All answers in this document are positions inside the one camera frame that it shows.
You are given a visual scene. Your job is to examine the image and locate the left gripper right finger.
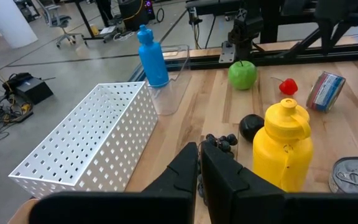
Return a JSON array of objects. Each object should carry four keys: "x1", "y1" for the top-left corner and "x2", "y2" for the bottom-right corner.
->
[{"x1": 200, "y1": 141, "x2": 287, "y2": 224}]

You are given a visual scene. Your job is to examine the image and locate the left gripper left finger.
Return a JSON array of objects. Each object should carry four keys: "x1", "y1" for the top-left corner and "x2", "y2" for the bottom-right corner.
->
[{"x1": 141, "y1": 142, "x2": 199, "y2": 200}]

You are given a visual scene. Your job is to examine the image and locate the black toy grape bunch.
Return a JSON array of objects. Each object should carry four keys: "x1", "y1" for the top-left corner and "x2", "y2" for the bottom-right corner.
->
[{"x1": 196, "y1": 133, "x2": 239, "y2": 207}]

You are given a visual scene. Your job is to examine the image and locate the black toy avocado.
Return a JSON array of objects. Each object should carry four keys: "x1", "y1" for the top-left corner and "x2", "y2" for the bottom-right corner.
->
[{"x1": 238, "y1": 113, "x2": 265, "y2": 144}]

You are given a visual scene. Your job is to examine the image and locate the yellow plastic squeeze bottle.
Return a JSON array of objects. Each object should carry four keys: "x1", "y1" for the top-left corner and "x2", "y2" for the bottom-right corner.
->
[{"x1": 252, "y1": 98, "x2": 314, "y2": 193}]

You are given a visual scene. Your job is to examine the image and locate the blue plastic squeeze bottle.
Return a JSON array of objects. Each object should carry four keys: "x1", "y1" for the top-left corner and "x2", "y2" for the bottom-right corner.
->
[{"x1": 136, "y1": 24, "x2": 170, "y2": 89}]

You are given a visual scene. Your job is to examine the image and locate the small striped label can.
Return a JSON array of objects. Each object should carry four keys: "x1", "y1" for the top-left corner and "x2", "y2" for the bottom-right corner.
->
[{"x1": 305, "y1": 71, "x2": 347, "y2": 113}]

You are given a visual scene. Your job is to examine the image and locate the clear plastic tray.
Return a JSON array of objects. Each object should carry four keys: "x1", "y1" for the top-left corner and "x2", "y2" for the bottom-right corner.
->
[{"x1": 128, "y1": 44, "x2": 193, "y2": 116}]

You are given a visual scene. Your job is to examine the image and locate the white perforated metal basket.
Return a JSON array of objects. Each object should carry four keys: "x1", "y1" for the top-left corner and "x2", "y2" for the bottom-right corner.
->
[{"x1": 8, "y1": 81, "x2": 159, "y2": 200}]

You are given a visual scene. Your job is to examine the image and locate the green toy apple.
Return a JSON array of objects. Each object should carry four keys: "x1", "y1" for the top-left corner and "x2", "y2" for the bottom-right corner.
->
[{"x1": 227, "y1": 60, "x2": 258, "y2": 91}]

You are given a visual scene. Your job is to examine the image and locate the small red toy cherry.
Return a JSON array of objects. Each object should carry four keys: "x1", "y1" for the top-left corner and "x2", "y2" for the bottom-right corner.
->
[{"x1": 270, "y1": 77, "x2": 299, "y2": 96}]

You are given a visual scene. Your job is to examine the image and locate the blue solid white tuna can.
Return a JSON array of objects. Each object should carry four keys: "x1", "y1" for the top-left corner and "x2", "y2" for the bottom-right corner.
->
[{"x1": 328, "y1": 156, "x2": 358, "y2": 195}]

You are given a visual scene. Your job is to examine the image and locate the black computer tower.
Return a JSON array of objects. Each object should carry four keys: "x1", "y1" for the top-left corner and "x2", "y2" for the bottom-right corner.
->
[{"x1": 117, "y1": 0, "x2": 156, "y2": 32}]

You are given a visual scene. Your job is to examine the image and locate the black box on floor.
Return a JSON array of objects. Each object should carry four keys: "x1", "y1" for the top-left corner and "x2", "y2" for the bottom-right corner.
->
[{"x1": 2, "y1": 72, "x2": 55, "y2": 106}]

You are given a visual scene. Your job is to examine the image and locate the black side desk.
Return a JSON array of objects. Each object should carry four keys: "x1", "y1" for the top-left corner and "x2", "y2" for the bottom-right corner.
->
[{"x1": 185, "y1": 0, "x2": 358, "y2": 19}]

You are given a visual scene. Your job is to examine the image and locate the grey office chair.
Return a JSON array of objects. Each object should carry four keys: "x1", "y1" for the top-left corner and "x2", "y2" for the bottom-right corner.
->
[{"x1": 37, "y1": 0, "x2": 88, "y2": 50}]

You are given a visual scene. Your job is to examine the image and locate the white round pillar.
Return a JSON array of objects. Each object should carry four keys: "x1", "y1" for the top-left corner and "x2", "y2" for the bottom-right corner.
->
[{"x1": 0, "y1": 0, "x2": 39, "y2": 50}]

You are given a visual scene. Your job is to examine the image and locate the silver corner bracket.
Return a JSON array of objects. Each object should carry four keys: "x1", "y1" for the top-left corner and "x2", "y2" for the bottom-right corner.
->
[{"x1": 218, "y1": 41, "x2": 237, "y2": 64}]

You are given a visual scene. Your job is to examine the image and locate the black aluminium table frame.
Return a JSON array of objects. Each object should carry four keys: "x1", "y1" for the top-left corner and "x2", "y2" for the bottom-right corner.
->
[{"x1": 129, "y1": 17, "x2": 358, "y2": 82}]

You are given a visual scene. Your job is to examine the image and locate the bundle of floor cables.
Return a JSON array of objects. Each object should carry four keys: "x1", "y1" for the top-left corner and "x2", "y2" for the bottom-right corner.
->
[{"x1": 0, "y1": 93, "x2": 35, "y2": 145}]

